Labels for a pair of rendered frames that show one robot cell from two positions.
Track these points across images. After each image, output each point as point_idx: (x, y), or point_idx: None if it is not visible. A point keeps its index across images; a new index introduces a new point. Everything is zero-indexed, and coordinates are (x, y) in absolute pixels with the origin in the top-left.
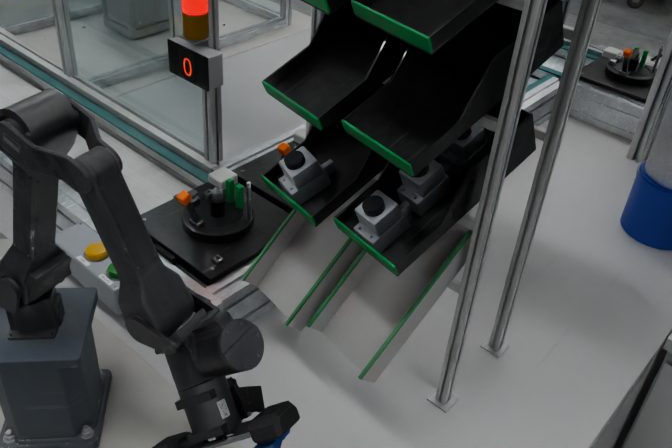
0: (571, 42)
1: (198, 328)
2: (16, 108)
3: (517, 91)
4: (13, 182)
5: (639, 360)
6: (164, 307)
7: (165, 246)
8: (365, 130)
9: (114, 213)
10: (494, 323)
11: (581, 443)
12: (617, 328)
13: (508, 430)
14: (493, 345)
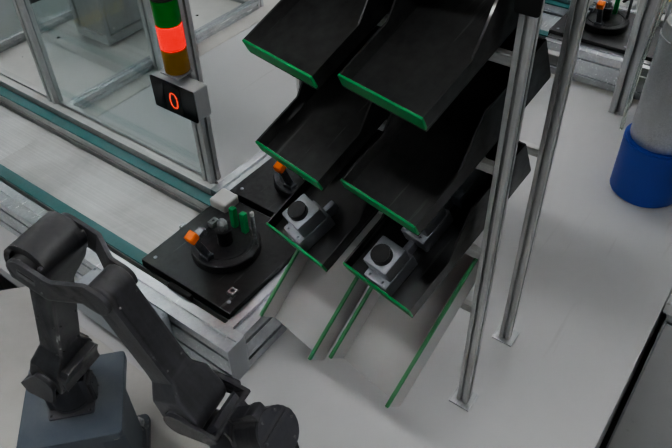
0: (557, 68)
1: (234, 418)
2: (24, 244)
3: (511, 140)
4: (31, 298)
5: (642, 330)
6: (198, 400)
7: (180, 283)
8: (365, 186)
9: (137, 328)
10: (503, 317)
11: (597, 425)
12: (618, 299)
13: (528, 421)
14: (504, 335)
